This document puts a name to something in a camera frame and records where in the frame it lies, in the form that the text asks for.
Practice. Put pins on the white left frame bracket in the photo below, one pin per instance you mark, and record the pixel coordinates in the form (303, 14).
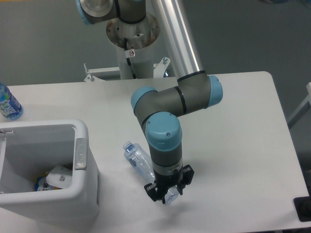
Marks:
(105, 74)

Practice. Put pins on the yellow blue snack wrapper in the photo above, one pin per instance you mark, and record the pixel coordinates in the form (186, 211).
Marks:
(42, 185)

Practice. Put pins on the white middle frame bracket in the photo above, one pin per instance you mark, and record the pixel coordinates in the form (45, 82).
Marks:
(161, 68)

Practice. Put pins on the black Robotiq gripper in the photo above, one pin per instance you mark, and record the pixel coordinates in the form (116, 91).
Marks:
(180, 178)

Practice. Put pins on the black clamp at table corner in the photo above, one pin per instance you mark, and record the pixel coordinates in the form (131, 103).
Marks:
(303, 208)

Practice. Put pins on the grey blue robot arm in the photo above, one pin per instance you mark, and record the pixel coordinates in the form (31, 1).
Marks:
(158, 111)

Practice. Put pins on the clear plastic bottle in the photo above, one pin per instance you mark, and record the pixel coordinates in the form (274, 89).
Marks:
(143, 164)

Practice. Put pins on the white frame bracket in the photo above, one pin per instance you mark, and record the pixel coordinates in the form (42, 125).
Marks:
(105, 74)
(161, 68)

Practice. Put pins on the blue labelled water bottle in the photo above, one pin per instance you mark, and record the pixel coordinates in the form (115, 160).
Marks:
(10, 107)

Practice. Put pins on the white trash can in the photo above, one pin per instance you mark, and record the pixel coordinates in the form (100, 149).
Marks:
(28, 149)

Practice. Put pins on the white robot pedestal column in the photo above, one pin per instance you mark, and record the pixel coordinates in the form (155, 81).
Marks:
(134, 45)

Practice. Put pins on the white paper bag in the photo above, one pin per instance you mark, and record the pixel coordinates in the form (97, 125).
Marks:
(60, 177)

